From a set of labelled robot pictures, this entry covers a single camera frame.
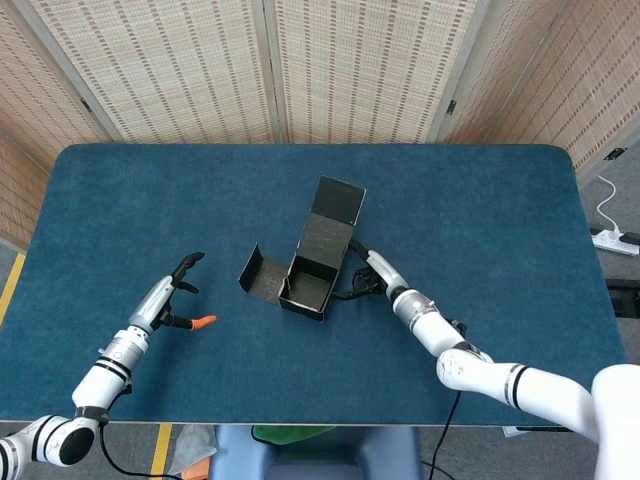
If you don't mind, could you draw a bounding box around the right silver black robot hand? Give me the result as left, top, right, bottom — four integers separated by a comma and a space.
333, 239, 410, 304

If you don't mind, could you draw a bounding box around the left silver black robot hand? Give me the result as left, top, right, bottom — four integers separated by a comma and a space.
128, 251, 219, 337

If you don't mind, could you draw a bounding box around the black cardboard folding box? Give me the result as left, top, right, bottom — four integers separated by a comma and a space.
237, 174, 368, 322

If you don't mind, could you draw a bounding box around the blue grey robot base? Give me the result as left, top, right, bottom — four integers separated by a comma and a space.
207, 424, 424, 480

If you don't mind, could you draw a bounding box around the blue felt table cover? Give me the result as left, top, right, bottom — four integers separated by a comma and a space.
0, 143, 632, 427

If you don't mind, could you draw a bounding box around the translucent plastic bag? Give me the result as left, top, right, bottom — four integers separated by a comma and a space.
167, 424, 219, 479

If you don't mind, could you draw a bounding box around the woven bamboo screen panel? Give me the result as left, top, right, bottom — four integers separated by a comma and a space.
0, 134, 51, 251
9, 0, 289, 146
262, 0, 494, 146
434, 0, 640, 189
0, 0, 124, 174

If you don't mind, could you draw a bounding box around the white power strip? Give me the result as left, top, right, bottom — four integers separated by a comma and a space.
591, 227, 640, 257

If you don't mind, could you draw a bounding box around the black equipment base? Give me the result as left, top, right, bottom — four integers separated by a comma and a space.
605, 278, 640, 317

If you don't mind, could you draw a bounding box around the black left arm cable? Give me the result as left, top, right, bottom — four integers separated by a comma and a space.
98, 422, 174, 480

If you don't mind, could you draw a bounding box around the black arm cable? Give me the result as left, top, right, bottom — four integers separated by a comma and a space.
98, 422, 174, 480
427, 389, 462, 480

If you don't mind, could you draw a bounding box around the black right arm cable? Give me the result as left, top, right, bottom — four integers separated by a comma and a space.
427, 389, 462, 480

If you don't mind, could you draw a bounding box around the white power cable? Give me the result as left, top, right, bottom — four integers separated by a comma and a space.
596, 174, 624, 236

